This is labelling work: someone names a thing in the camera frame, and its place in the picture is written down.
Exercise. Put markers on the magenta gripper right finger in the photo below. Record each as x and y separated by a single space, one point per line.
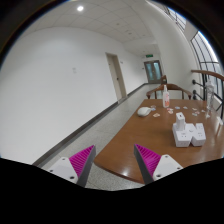
154 166

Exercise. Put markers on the glass double door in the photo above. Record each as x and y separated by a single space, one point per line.
153 71

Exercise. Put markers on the clear plastic water bottle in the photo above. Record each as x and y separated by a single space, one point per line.
210 94

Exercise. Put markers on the white charger plug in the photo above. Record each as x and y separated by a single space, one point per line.
180 121

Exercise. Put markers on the white power strip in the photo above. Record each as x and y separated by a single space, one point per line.
192 134

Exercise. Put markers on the large window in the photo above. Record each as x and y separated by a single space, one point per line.
208 61

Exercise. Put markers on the beige door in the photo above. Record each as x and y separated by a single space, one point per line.
117 77

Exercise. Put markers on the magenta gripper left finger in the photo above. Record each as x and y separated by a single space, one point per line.
75 169

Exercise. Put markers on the wooden chair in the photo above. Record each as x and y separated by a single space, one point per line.
171 87

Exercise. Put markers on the wooden handrail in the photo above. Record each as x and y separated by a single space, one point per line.
210 73

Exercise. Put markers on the white spray bottle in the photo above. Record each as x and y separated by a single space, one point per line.
166 98

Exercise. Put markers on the white computer mouse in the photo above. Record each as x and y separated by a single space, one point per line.
143 111

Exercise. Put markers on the green exit sign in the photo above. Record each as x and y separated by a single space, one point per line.
150 55

